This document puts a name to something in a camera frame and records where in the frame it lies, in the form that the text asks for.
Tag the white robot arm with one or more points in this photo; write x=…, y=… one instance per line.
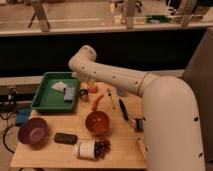
x=172, y=131

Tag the blue-grey sponge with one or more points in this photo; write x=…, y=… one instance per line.
x=69, y=94

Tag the orange cup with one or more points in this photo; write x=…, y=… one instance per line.
x=92, y=88

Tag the blue cup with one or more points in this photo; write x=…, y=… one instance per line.
x=121, y=92

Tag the orange carrot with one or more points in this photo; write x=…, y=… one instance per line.
x=96, y=101

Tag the small metal can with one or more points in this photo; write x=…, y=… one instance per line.
x=83, y=95

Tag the orange bowl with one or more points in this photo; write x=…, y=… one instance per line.
x=97, y=122

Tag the wooden table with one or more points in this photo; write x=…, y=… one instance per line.
x=124, y=153

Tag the green plastic tray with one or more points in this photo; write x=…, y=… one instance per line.
x=49, y=100

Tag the dark grape bunch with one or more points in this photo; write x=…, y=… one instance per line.
x=102, y=147

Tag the white jar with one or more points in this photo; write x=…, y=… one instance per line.
x=84, y=149

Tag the black rectangular case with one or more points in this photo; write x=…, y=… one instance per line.
x=65, y=138

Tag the beige wooden spatula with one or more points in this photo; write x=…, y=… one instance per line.
x=142, y=147

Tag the purple bowl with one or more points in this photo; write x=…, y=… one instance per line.
x=33, y=131

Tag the blue box on floor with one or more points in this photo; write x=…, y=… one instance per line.
x=22, y=116

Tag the black handled brush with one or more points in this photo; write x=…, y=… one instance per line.
x=136, y=123

